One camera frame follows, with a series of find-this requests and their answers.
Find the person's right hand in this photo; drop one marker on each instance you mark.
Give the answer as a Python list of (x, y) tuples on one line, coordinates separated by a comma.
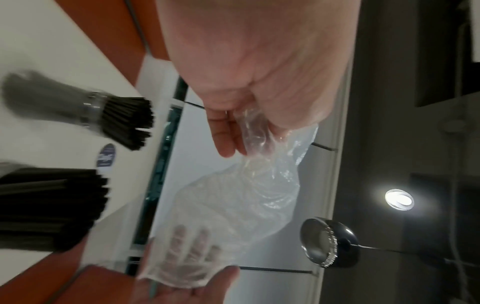
[(187, 294)]

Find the person's left hand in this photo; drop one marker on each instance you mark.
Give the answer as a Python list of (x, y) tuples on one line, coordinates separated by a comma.
[(262, 59)]

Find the clear plastic bag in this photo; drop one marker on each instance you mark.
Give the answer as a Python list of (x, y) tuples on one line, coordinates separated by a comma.
[(240, 193)]

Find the black pendant lamp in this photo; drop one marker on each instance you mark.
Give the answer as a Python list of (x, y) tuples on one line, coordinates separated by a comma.
[(330, 240)]

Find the banded bundle of black straws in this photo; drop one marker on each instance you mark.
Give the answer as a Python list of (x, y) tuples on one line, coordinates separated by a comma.
[(112, 115)]

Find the round blue sticker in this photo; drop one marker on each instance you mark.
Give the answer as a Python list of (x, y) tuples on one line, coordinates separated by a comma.
[(106, 155)]

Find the large bundle of black straws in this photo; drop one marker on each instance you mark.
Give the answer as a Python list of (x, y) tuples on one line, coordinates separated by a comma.
[(48, 207)]

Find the round ceiling spotlight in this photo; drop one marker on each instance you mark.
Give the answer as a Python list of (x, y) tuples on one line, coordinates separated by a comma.
[(399, 199)]

